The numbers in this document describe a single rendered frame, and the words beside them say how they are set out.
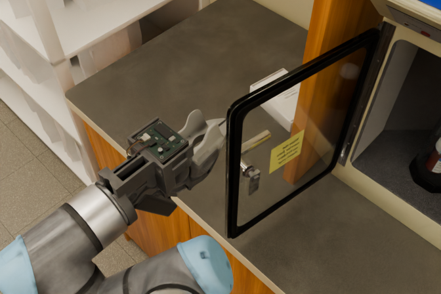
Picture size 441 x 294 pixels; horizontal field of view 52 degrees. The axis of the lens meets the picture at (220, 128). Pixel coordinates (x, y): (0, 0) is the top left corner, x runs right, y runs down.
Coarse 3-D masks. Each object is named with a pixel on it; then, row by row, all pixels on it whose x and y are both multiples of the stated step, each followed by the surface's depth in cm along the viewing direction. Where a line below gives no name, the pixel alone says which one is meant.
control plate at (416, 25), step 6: (390, 12) 63; (396, 12) 61; (402, 12) 60; (396, 18) 65; (402, 18) 63; (408, 18) 61; (414, 18) 59; (402, 24) 67; (414, 24) 62; (420, 24) 60; (426, 24) 58; (414, 30) 66; (420, 30) 64; (426, 30) 62; (432, 30) 59; (438, 30) 57; (432, 36) 63; (438, 36) 61; (438, 42) 64
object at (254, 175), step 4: (252, 168) 76; (248, 172) 76; (252, 172) 76; (256, 172) 75; (260, 172) 75; (248, 176) 76; (252, 176) 75; (256, 176) 75; (252, 180) 75; (256, 180) 76; (252, 184) 77; (256, 184) 78; (252, 188) 78; (256, 188) 79; (252, 192) 79
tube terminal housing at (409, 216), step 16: (384, 16) 73; (400, 32) 72; (416, 32) 70; (432, 48) 70; (384, 64) 78; (352, 144) 96; (336, 176) 107; (352, 176) 102; (368, 192) 101; (384, 192) 98; (384, 208) 101; (400, 208) 97; (416, 224) 96; (432, 224) 92; (432, 240) 95
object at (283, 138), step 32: (352, 64) 74; (288, 96) 68; (320, 96) 74; (256, 128) 68; (288, 128) 75; (320, 128) 83; (256, 160) 75; (288, 160) 83; (320, 160) 93; (256, 192) 84; (288, 192) 94
